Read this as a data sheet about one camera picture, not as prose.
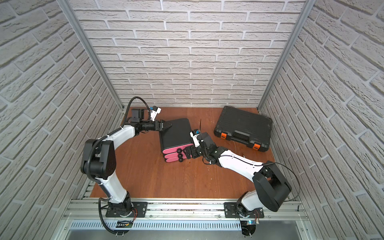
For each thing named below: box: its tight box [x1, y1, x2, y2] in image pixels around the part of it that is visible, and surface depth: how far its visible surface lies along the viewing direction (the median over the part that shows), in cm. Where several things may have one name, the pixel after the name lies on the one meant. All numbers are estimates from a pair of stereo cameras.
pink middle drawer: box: [164, 152, 187, 159], surface depth 84 cm
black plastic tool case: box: [213, 105, 273, 152], surface depth 99 cm
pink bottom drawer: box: [166, 156, 180, 163], surface depth 90 cm
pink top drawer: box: [162, 143, 194, 154], surface depth 80 cm
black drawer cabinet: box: [159, 118, 195, 162], surface depth 83 cm
